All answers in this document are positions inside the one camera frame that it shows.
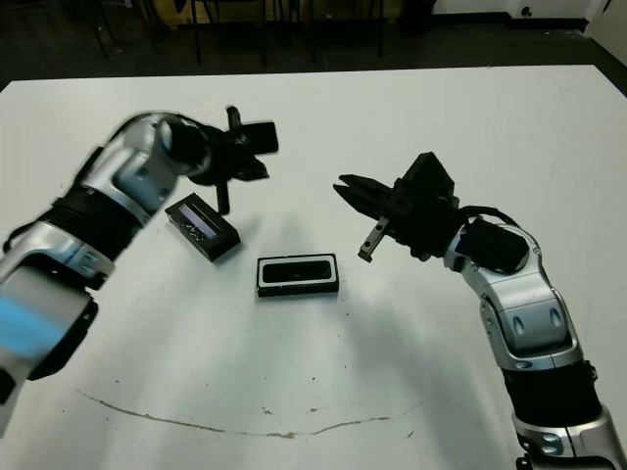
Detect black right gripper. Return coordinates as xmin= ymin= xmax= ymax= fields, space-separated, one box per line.
xmin=332 ymin=173 xmax=464 ymax=263

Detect black armrest chair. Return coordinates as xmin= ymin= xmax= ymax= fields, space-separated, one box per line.
xmin=308 ymin=0 xmax=389 ymax=65

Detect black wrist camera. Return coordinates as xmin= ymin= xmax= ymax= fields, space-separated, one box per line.
xmin=242 ymin=121 xmax=281 ymax=155
xmin=403 ymin=151 xmax=458 ymax=200

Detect black box lid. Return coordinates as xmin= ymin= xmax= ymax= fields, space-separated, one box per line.
xmin=164 ymin=192 xmax=242 ymax=264

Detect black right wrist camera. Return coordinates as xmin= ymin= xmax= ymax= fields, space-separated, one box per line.
xmin=403 ymin=151 xmax=458 ymax=200

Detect black phone-like camera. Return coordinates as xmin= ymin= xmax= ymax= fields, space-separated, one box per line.
xmin=262 ymin=258 xmax=335 ymax=286

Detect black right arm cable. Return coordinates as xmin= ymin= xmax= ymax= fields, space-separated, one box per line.
xmin=455 ymin=204 xmax=523 ymax=229

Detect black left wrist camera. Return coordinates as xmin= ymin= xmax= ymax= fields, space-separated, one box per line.
xmin=242 ymin=121 xmax=281 ymax=155

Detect black box base white insert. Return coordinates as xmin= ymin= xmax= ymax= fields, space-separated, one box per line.
xmin=255 ymin=251 xmax=341 ymax=301

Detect grey office chair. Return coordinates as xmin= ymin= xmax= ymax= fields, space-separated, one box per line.
xmin=90 ymin=0 xmax=163 ymax=61

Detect black waste bin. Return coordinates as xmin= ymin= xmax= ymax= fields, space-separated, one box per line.
xmin=398 ymin=0 xmax=438 ymax=37

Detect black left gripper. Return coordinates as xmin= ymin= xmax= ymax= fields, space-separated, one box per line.
xmin=192 ymin=104 xmax=272 ymax=216

